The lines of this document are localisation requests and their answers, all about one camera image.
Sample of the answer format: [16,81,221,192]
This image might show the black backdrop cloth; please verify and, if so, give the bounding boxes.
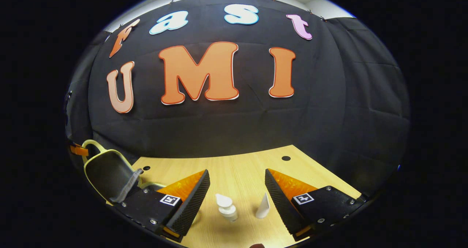
[65,0,411,197]

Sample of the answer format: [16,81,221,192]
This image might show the white pump bottle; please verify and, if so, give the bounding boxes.
[215,193,238,222]

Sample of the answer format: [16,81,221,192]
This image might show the white squeeze tube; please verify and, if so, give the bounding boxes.
[255,192,271,219]

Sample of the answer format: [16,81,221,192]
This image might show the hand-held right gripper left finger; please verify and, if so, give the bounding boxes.
[113,169,211,241]

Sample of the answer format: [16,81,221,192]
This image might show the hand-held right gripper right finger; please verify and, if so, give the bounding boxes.
[265,169,368,241]

